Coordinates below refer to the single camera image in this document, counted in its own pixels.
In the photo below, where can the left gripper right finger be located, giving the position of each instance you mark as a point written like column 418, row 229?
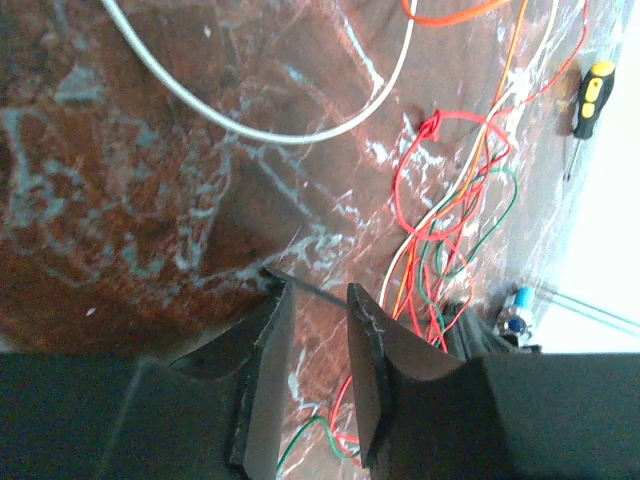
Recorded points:
column 424, row 414

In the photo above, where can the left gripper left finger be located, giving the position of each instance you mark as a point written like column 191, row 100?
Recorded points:
column 215, row 413

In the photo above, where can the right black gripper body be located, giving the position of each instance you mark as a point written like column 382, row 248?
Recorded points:
column 469, row 336

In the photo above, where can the black zip tie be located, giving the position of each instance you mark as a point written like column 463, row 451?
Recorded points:
column 311, row 289

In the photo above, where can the blue plastic tool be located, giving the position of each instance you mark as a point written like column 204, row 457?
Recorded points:
column 515, row 321

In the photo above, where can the yellow black screwdriver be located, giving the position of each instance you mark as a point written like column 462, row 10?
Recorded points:
column 593, row 94

